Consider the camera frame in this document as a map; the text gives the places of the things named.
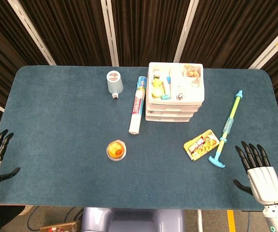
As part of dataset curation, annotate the clear plastic bottle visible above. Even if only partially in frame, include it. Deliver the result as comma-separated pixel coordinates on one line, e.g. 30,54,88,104
106,70,125,100

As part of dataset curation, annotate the blue felt table mat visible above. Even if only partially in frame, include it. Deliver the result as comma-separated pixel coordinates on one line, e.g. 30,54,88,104
0,65,278,211

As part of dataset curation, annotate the dark brown curtain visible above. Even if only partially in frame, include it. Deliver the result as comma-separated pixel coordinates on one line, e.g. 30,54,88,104
0,0,278,145

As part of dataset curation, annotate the yellow snack packet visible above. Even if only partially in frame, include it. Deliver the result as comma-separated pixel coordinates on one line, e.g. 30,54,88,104
183,129,221,161

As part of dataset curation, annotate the white drawer organizer box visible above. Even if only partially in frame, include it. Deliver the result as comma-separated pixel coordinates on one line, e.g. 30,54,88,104
145,62,205,123

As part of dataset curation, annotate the blue yellow toy water pump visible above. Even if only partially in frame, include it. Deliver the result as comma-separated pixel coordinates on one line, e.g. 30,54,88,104
208,90,243,169

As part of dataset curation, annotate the brown cardboard box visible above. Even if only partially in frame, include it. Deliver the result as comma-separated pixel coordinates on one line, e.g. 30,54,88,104
39,220,82,232

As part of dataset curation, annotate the lavender robot torso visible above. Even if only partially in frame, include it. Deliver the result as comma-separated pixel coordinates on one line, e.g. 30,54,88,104
81,207,185,232

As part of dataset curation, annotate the white plastic wrap roll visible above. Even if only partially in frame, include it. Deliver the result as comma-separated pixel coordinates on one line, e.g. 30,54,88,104
128,75,148,135

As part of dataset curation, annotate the black floor cable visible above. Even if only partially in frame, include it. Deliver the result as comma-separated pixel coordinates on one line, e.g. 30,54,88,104
27,206,41,230

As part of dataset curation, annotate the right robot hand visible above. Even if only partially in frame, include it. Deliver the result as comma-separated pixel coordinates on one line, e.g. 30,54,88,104
233,141,278,206

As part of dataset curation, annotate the orange fruit jelly cup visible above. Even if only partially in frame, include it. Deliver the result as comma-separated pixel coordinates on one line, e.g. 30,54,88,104
106,140,127,161

